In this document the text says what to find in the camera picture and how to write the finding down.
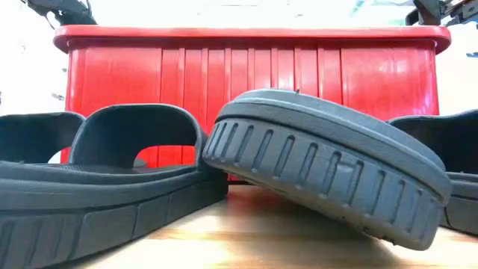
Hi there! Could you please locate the red plastic bin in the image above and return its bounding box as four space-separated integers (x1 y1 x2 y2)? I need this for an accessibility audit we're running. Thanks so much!
53 24 452 183

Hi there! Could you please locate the black slide sandal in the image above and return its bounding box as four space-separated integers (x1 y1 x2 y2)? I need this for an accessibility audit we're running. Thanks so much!
0 111 86 165
0 103 229 269
201 88 453 252
387 108 478 237

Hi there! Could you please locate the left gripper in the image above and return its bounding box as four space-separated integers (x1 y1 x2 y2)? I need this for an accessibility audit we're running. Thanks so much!
21 0 99 27

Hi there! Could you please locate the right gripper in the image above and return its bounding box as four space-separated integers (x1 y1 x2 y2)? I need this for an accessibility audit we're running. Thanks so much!
406 0 478 29

